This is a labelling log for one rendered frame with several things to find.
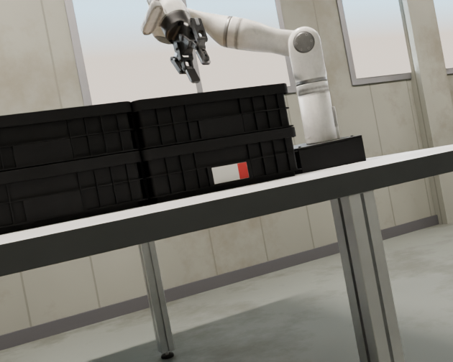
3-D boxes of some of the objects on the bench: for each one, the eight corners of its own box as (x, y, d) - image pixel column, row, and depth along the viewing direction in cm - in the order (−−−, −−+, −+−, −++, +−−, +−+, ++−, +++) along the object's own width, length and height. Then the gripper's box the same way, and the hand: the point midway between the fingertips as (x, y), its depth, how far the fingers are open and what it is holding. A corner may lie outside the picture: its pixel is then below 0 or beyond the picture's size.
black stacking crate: (252, 181, 159) (245, 141, 159) (306, 173, 131) (297, 126, 131) (121, 207, 143) (113, 163, 143) (152, 204, 115) (142, 149, 115)
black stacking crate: (121, 207, 143) (113, 163, 143) (152, 204, 115) (142, 150, 115) (-43, 239, 127) (-52, 189, 126) (-53, 245, 99) (-65, 182, 99)
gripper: (200, -4, 121) (229, 49, 115) (177, 43, 132) (202, 93, 126) (172, -7, 117) (200, 49, 111) (150, 42, 128) (175, 95, 122)
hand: (198, 67), depth 119 cm, fingers open, 5 cm apart
